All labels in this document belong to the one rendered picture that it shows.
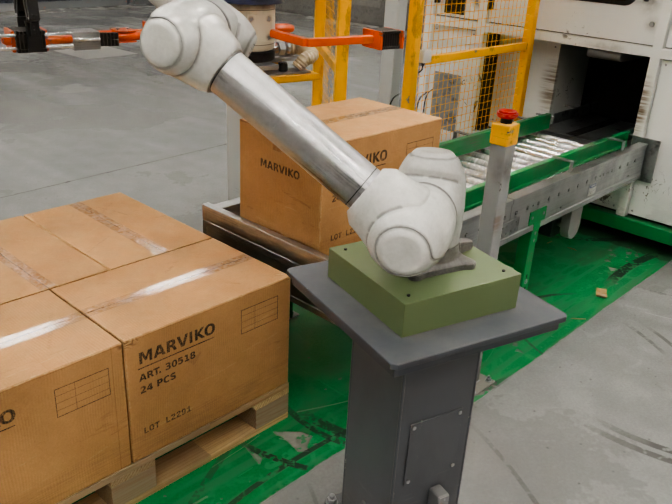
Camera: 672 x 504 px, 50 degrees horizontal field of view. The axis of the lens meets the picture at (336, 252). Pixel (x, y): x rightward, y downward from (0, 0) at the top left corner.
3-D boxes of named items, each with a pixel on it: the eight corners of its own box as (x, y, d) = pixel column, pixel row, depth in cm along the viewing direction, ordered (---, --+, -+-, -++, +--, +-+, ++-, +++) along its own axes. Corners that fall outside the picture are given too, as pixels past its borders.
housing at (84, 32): (93, 45, 191) (91, 27, 189) (101, 49, 186) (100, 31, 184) (66, 46, 187) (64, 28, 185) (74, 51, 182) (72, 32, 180)
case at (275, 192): (353, 193, 301) (360, 97, 284) (431, 222, 276) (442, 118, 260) (239, 228, 261) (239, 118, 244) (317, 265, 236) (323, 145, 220)
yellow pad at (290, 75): (302, 74, 221) (303, 57, 219) (320, 80, 214) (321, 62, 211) (199, 82, 203) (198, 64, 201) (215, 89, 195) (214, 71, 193)
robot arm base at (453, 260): (491, 265, 173) (494, 244, 171) (412, 282, 164) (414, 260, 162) (448, 237, 188) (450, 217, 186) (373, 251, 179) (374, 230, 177)
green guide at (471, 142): (533, 124, 423) (535, 109, 419) (549, 128, 416) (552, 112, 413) (345, 179, 315) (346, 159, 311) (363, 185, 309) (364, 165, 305)
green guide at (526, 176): (621, 145, 390) (625, 128, 386) (641, 149, 384) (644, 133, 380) (446, 214, 282) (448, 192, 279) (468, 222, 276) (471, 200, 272)
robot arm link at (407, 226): (474, 214, 156) (460, 254, 137) (425, 263, 164) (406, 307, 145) (197, -23, 153) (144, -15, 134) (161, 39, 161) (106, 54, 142)
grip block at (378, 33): (384, 44, 213) (386, 26, 211) (403, 49, 207) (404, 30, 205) (361, 45, 209) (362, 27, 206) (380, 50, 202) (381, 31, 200)
